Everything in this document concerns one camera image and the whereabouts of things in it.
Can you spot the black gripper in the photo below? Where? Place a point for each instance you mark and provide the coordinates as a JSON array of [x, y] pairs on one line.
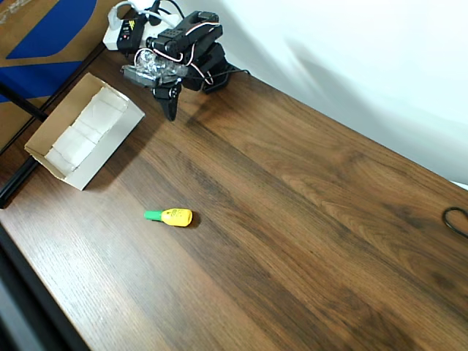
[[169, 96]]

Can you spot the yellow green marker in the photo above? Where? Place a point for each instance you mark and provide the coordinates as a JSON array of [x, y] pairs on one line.
[[177, 216]]

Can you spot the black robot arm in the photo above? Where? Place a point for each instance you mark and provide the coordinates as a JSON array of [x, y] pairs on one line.
[[204, 55]]

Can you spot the white cardboard tray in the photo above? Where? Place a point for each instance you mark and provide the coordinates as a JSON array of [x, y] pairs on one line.
[[84, 135]]

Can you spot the black power adapter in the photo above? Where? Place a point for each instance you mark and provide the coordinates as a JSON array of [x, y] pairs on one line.
[[129, 33]]

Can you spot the white power strip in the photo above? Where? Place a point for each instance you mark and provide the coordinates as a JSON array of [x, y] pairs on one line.
[[111, 36]]

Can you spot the large brown blue-printed carton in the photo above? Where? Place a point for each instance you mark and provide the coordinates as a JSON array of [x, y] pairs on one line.
[[47, 29]]

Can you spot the black stand pole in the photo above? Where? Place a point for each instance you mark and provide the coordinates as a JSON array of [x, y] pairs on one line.
[[22, 102]]

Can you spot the black stand base bar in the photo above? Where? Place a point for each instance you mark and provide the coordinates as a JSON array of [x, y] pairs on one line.
[[14, 183]]

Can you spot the tape-wrapped camera on gripper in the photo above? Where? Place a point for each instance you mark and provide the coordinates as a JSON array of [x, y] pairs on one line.
[[153, 69]]

